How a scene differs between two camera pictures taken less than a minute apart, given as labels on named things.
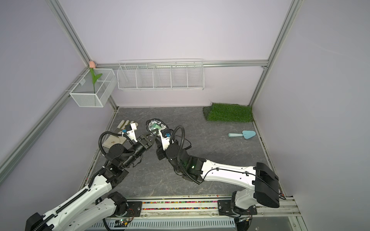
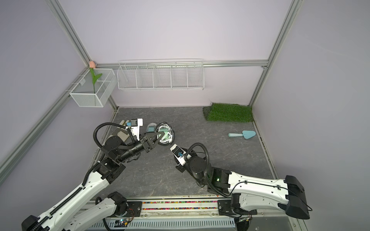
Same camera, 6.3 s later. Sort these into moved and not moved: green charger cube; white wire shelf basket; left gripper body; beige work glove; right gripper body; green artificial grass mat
Moved: green charger cube; right gripper body
Not moved: beige work glove; white wire shelf basket; left gripper body; green artificial grass mat
